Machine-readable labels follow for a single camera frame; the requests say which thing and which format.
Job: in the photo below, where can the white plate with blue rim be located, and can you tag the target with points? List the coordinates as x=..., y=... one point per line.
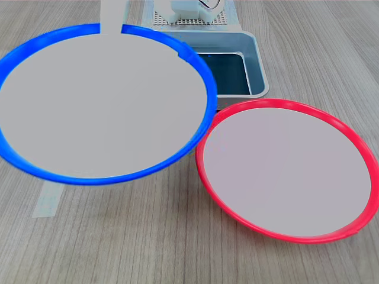
x=100, y=103

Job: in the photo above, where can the black mat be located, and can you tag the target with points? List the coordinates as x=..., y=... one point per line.
x=229, y=74

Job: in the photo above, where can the steel tray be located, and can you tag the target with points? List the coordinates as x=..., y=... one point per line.
x=256, y=68

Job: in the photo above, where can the clear tape strip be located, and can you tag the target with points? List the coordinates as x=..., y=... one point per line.
x=47, y=199

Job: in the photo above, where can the white plate with red rim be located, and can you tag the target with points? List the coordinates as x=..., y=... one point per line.
x=284, y=171

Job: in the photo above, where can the pale perforated base plate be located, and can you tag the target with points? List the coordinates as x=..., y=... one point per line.
x=219, y=22

